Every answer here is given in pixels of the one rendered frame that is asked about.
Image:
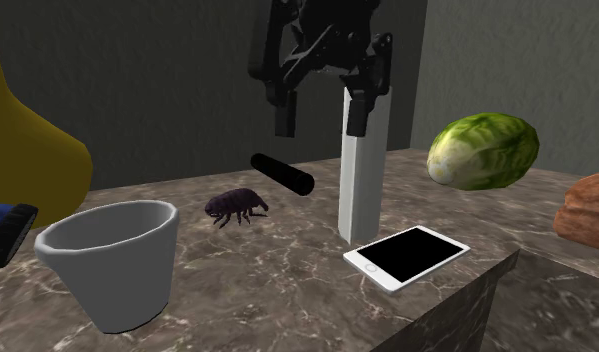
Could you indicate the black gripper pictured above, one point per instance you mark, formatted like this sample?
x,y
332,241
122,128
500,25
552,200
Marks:
x,y
335,14

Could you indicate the black cylinder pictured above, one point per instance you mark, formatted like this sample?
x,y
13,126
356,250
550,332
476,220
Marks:
x,y
282,173

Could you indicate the tall white rectangular block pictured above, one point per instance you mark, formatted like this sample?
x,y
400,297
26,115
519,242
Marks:
x,y
360,185

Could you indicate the dark purple bug toy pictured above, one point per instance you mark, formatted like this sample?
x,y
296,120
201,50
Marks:
x,y
235,202

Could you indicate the white smartphone with black screen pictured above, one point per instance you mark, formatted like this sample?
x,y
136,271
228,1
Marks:
x,y
408,253

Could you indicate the green cabbage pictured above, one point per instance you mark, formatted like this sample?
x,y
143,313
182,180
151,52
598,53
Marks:
x,y
484,151

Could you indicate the grey cup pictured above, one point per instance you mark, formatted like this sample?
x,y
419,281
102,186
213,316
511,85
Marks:
x,y
118,273

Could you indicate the brown bread loaf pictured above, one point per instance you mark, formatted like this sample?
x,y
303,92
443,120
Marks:
x,y
586,212

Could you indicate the large yellow rounded object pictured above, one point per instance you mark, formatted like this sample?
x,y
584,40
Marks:
x,y
26,151

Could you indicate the blue and black object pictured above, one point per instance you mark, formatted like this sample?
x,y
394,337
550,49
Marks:
x,y
6,231

